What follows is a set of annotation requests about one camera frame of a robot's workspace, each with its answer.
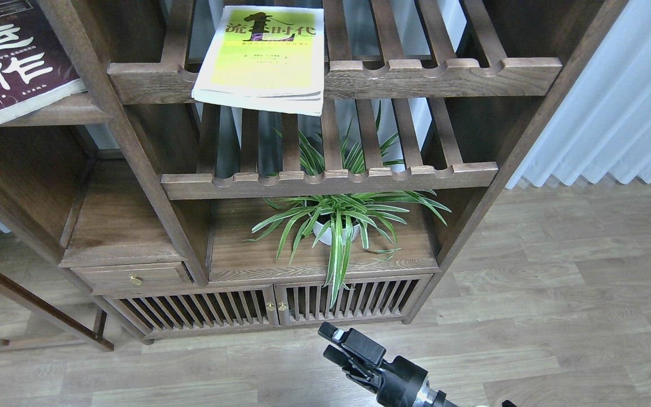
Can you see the white curtain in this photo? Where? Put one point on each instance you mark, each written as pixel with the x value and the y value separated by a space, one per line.
pixel 602 130

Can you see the yellow green book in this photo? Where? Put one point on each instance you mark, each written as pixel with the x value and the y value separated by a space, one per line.
pixel 265 58

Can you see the dark red book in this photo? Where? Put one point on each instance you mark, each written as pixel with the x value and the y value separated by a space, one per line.
pixel 35 71

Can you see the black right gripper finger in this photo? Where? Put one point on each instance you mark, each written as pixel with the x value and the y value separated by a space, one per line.
pixel 339 357
pixel 332 333

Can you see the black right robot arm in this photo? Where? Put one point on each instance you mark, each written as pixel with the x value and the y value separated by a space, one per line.
pixel 444 400

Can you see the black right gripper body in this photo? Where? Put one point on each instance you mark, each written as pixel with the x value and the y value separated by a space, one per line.
pixel 396 383

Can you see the green spider plant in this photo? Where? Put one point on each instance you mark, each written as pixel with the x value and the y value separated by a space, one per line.
pixel 374 211

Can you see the dark wooden bookshelf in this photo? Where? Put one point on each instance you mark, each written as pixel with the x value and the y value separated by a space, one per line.
pixel 127 178

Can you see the white plant pot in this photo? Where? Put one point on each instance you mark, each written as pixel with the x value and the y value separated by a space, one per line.
pixel 322 229

